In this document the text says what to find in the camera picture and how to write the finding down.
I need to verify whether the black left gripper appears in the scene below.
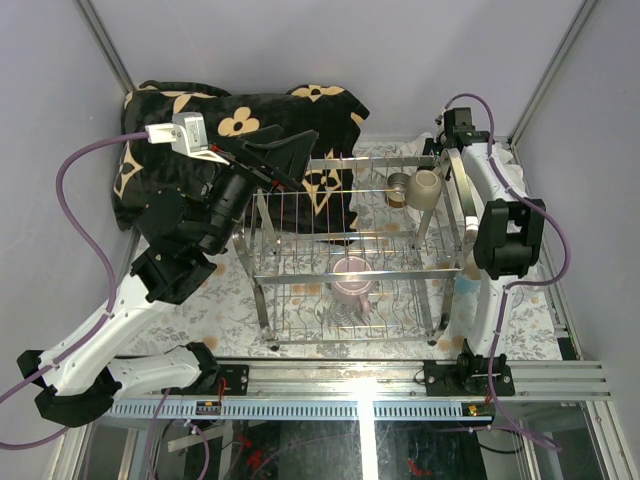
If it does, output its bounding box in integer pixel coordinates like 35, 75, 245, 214
199, 125, 315, 254

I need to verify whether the olive beige mug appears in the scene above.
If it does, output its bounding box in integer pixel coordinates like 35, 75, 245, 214
405, 170, 442, 211

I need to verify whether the light blue mug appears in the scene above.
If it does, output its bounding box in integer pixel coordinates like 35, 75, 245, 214
454, 266, 481, 295

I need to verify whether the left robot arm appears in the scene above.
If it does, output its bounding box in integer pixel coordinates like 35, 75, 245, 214
17, 123, 318, 428

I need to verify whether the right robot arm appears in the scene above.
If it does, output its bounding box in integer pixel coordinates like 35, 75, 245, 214
423, 107, 546, 397

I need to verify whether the stainless steel dish rack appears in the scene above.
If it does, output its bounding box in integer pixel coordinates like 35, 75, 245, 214
233, 154, 466, 348

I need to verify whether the white crumpled cloth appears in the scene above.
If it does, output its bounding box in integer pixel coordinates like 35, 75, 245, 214
398, 132, 526, 193

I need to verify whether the black floral plush blanket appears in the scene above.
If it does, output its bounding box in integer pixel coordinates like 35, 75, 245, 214
111, 80, 370, 234

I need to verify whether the pink mug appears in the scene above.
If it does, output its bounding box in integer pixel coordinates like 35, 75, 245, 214
330, 255, 375, 317

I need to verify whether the floral patterned table mat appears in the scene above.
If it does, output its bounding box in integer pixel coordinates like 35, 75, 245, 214
107, 139, 566, 362

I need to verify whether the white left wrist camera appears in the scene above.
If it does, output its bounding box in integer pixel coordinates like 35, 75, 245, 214
145, 112, 229, 166

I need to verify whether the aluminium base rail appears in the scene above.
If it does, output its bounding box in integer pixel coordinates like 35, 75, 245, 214
107, 360, 611, 422

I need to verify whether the left aluminium frame post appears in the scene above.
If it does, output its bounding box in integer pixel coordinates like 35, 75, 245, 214
73, 0, 136, 94

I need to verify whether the aluminium frame post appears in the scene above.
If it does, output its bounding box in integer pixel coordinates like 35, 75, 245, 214
507, 0, 601, 146
73, 0, 136, 94

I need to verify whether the right aluminium frame post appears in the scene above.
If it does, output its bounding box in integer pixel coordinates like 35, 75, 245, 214
507, 0, 601, 146

